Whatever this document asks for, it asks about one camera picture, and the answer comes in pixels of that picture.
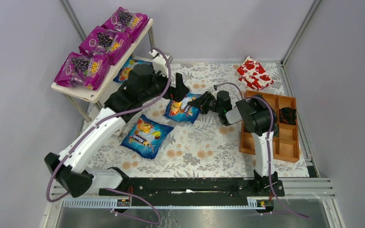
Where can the blue candy bag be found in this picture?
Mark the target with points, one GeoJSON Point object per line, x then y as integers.
{"type": "Point", "coordinates": [181, 111]}
{"type": "Point", "coordinates": [131, 62]}
{"type": "Point", "coordinates": [146, 137]}

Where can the purple candy bag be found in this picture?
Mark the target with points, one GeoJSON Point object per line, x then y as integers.
{"type": "Point", "coordinates": [129, 22]}
{"type": "Point", "coordinates": [105, 42]}
{"type": "Point", "coordinates": [79, 70]}

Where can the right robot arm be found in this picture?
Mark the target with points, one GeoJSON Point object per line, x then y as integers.
{"type": "Point", "coordinates": [258, 119]}

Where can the red poppy folded cloth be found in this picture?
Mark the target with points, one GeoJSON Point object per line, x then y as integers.
{"type": "Point", "coordinates": [253, 74]}

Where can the white two-tier shelf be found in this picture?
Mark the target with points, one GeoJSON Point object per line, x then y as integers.
{"type": "Point", "coordinates": [93, 96]}

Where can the wooden compartment tray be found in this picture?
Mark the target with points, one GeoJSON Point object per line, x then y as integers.
{"type": "Point", "coordinates": [286, 140]}

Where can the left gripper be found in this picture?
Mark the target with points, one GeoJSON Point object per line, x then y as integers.
{"type": "Point", "coordinates": [176, 91]}

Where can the floral table mat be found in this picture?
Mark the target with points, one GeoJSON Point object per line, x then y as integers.
{"type": "Point", "coordinates": [205, 148]}

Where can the aluminium frame post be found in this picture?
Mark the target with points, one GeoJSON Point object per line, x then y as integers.
{"type": "Point", "coordinates": [303, 26]}

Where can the black orange rolled item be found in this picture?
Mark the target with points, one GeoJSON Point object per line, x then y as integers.
{"type": "Point", "coordinates": [288, 115]}

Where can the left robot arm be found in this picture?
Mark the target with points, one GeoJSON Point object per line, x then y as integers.
{"type": "Point", "coordinates": [69, 171]}

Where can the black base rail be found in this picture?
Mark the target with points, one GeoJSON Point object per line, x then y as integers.
{"type": "Point", "coordinates": [225, 192]}

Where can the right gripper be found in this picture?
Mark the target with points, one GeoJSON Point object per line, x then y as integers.
{"type": "Point", "coordinates": [206, 103]}

